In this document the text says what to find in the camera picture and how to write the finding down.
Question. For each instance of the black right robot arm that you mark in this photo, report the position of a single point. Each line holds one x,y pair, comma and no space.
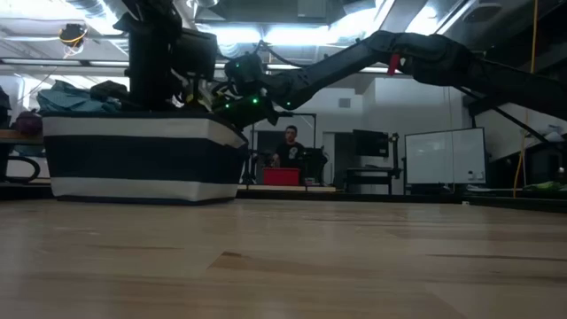
421,57

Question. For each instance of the far wooden table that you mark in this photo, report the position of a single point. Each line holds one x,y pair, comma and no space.
283,188

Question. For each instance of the black aluminium table frame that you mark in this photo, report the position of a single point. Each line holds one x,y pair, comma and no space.
354,195

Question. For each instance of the ceiling light strip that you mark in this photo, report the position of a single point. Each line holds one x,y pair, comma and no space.
310,67

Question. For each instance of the black robot station frame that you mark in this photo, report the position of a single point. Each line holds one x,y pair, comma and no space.
305,133

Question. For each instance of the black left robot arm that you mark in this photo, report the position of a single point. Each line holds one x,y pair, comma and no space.
150,53

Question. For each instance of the black equipment rack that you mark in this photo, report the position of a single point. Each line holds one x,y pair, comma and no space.
372,150

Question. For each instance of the whiteboard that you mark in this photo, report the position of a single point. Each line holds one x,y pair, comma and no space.
445,155

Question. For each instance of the purple bag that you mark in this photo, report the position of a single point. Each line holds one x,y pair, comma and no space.
28,123

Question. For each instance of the seated person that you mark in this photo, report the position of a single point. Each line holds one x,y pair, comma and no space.
289,148

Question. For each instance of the green object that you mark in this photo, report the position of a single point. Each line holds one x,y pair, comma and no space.
547,186

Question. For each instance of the navy blue fabric bin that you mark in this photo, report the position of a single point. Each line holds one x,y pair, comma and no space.
142,155

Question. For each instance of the red storage box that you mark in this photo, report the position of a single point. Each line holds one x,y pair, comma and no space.
281,176

